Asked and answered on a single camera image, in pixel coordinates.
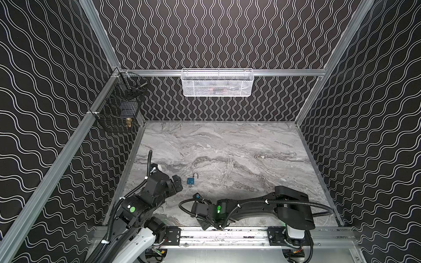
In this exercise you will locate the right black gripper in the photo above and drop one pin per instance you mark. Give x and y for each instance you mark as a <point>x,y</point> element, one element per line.
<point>199,209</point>

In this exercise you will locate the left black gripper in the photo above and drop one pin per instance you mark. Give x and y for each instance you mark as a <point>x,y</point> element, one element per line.
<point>169,183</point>

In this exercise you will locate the blue padlock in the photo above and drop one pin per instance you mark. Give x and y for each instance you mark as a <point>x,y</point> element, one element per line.
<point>191,180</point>

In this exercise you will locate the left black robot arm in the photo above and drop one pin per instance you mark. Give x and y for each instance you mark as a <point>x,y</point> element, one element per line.
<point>132,227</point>

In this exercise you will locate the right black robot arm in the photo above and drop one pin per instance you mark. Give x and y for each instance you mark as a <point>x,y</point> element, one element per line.
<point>289,206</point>

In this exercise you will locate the brass padlock in basket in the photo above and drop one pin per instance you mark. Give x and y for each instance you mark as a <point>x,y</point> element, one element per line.
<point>129,122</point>

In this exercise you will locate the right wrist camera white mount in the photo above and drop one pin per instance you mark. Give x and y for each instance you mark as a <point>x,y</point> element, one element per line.
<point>198,197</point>

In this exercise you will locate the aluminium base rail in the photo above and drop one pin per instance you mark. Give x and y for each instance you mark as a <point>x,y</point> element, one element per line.
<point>254,238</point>

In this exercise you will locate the black wire wall basket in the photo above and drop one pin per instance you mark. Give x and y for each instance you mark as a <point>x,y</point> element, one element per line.
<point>123,100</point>

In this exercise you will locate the white mesh wall basket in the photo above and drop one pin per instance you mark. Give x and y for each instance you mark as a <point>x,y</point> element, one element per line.
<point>217,82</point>

